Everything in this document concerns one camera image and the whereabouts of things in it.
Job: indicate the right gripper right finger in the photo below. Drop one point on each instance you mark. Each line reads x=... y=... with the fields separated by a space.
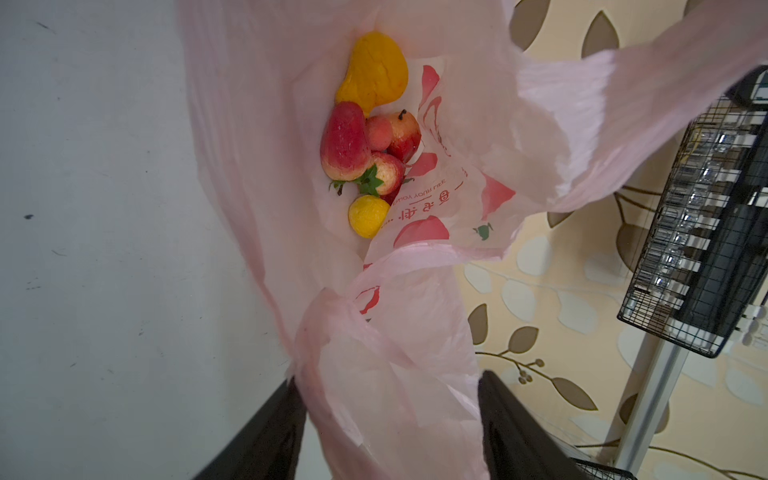
x=515 y=446

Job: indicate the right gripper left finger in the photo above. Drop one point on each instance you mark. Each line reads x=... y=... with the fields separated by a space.
x=268 y=446

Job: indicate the pink plastic bag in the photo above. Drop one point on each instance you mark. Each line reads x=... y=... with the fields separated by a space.
x=376 y=330

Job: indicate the small yellow fake lemon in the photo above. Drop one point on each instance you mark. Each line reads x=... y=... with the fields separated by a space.
x=367 y=214

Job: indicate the red fake strawberry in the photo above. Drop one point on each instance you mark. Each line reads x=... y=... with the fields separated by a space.
x=345 y=151

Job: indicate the yellow fake pear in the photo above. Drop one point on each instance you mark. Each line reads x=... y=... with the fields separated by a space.
x=377 y=73

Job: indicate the fake red apple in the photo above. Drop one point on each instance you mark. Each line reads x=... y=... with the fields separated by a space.
x=406 y=135

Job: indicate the small fake peach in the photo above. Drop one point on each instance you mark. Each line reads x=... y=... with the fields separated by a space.
x=379 y=132

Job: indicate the black tool set in basket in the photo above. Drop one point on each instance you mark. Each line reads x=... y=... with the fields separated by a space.
x=720 y=240

